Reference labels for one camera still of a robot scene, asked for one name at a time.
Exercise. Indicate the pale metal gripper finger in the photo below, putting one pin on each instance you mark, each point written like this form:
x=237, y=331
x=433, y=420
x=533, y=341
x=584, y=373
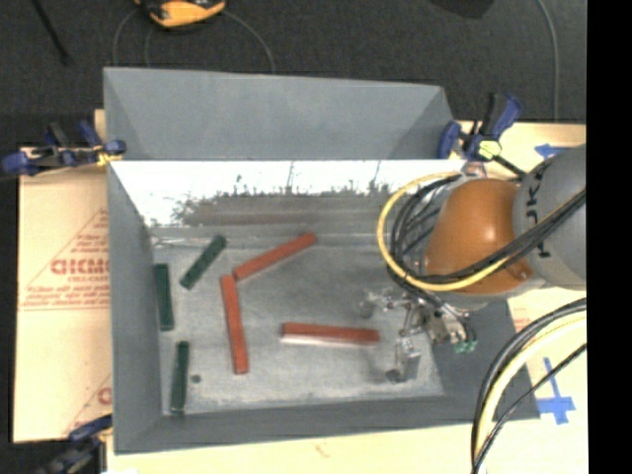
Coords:
x=407, y=361
x=382, y=305

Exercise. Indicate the red-brown flat block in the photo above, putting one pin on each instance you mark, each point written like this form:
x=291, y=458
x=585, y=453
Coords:
x=234, y=324
x=274, y=256
x=330, y=334

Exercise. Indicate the dark green flat block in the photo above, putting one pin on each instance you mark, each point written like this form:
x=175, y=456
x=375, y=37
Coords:
x=203, y=262
x=180, y=377
x=164, y=296

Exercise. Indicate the grey metal bin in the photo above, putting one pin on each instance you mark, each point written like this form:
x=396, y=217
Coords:
x=276, y=116

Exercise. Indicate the brown cardboard board red print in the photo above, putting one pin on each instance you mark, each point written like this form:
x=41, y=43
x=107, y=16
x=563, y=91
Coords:
x=59, y=274

